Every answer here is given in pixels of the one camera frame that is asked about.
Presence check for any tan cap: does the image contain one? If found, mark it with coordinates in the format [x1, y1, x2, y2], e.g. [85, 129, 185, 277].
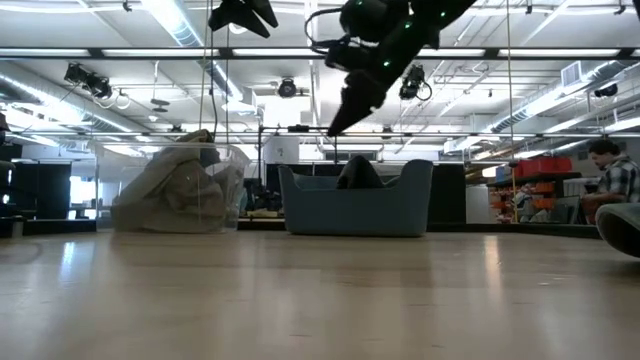
[113, 144, 227, 234]
[172, 128, 222, 169]

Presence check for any shelf with orange bins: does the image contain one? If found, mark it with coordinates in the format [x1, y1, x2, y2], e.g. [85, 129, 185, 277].
[486, 171, 584, 225]

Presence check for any clear plastic bin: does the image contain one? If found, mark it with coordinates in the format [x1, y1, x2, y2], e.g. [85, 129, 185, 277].
[110, 141, 252, 234]

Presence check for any teal plastic bin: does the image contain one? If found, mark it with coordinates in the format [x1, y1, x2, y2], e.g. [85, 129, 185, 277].
[277, 158, 435, 238]

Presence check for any black aluminium table frame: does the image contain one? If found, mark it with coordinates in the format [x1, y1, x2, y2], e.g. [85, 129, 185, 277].
[0, 217, 601, 240]

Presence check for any black cabinet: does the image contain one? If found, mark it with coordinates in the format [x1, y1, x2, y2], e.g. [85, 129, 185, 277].
[35, 159, 74, 221]

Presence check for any red storage bin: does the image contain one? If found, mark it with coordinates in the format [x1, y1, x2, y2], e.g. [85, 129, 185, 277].
[516, 156, 574, 178]

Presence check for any dark green cap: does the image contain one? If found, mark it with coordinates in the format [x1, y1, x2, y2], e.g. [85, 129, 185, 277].
[335, 154, 386, 191]
[594, 201, 640, 260]

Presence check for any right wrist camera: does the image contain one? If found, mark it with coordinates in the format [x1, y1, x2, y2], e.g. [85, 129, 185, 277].
[305, 6, 374, 72]

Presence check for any person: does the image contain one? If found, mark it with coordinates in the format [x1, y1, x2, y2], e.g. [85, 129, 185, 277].
[579, 138, 640, 226]

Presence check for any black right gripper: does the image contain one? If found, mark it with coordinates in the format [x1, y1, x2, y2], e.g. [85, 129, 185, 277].
[326, 0, 444, 138]

